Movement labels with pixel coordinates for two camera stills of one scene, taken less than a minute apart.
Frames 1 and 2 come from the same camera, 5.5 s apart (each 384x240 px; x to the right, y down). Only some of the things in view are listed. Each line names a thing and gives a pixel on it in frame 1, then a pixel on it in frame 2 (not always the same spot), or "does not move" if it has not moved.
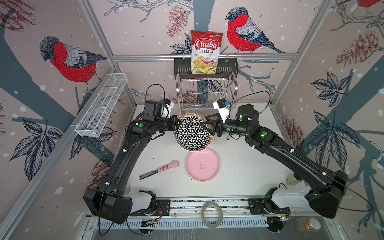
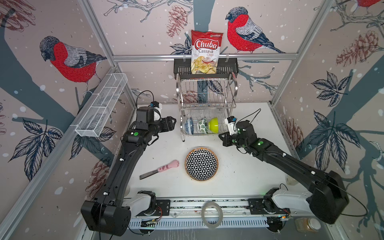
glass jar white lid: (305, 225) does not move
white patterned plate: (190, 135) to (201, 164)
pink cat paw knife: (175, 163) does not move
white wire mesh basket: (95, 118) does not move
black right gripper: (215, 125) to (224, 139)
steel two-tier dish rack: (200, 94) does not move
